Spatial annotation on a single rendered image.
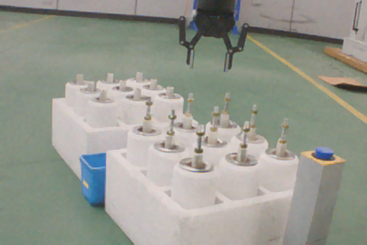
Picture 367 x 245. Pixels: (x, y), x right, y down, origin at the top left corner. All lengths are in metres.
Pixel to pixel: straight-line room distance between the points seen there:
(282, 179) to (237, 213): 0.16
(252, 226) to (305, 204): 0.15
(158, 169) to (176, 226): 0.17
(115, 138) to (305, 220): 0.67
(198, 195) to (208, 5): 0.38
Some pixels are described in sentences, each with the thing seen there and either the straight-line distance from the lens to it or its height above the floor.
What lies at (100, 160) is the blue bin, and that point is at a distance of 1.41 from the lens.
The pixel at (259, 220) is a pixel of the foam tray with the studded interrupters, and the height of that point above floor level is 0.13.
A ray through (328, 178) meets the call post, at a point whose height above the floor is 0.28.
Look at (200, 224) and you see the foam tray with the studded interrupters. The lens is 0.98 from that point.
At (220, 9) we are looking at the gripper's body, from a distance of 0.91.
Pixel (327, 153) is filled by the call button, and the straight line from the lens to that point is 0.97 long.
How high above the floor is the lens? 0.62
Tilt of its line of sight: 18 degrees down
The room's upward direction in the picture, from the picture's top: 7 degrees clockwise
